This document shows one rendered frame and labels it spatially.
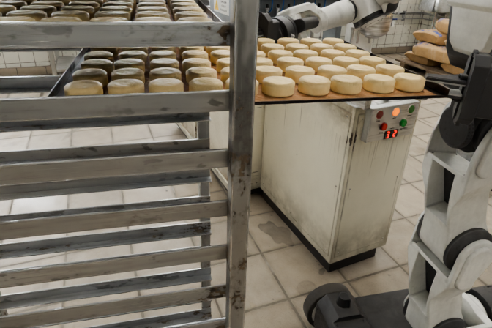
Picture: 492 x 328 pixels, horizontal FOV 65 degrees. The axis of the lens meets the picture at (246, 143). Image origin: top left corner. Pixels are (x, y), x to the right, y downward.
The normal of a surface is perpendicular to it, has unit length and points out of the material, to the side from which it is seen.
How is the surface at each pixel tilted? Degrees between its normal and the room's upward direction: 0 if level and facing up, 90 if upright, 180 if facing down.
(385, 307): 0
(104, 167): 90
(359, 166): 90
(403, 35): 90
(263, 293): 0
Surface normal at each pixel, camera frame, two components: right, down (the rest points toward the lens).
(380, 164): 0.43, 0.41
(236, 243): 0.22, 0.43
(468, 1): -0.97, 0.08
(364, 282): 0.04, -0.90
